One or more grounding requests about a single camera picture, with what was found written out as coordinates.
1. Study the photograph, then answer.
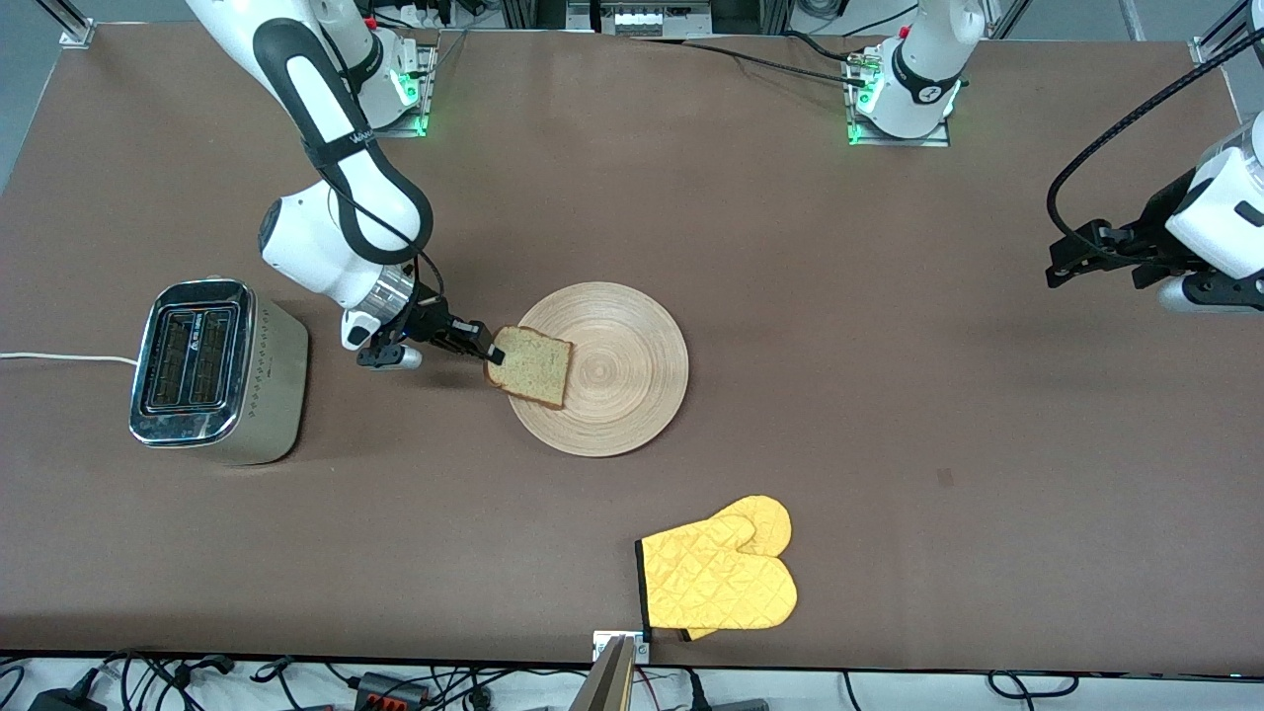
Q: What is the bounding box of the white toaster power cord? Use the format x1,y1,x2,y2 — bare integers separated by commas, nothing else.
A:
0,352,139,368

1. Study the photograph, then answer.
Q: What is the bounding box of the thin black table cable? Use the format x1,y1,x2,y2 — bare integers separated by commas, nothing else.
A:
632,38,870,86

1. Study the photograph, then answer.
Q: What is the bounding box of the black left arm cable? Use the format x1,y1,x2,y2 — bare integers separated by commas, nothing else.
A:
1046,35,1264,264

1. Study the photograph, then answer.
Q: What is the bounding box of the brown bread slice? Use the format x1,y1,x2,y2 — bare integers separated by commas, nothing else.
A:
483,327,575,410

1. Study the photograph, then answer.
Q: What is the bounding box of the round wooden plate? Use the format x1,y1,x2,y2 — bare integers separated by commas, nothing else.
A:
505,281,690,458

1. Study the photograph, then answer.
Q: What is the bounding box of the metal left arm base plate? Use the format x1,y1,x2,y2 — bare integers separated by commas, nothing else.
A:
846,49,952,148

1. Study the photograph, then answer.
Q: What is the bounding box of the black power adapter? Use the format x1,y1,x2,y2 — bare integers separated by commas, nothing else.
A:
28,686,108,711

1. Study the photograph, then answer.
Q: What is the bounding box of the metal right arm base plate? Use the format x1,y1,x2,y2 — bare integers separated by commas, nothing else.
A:
367,44,434,138

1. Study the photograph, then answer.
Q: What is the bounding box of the red and black connector box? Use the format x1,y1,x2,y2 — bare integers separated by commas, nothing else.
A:
354,671,432,711

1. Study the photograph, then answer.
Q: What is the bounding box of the black looped floor cable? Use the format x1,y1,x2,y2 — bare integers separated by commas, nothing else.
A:
987,671,1083,701

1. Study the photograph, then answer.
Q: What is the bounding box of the silver two-slot toaster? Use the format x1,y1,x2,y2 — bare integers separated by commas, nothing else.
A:
128,278,310,466

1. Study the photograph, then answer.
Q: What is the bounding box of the grey electronics box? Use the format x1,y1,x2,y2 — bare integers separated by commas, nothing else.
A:
592,0,714,39

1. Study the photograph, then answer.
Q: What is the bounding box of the thick black table cable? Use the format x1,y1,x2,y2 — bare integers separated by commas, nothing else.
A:
785,30,852,63

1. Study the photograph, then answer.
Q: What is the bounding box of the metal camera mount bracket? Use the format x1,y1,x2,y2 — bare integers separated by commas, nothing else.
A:
592,631,652,665

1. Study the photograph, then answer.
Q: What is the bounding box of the yellow quilted oven mitt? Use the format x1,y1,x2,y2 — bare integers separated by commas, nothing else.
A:
635,512,798,633
681,495,793,642

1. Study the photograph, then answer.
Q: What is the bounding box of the aluminium camera mount profile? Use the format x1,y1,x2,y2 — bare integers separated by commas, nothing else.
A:
570,636,639,711

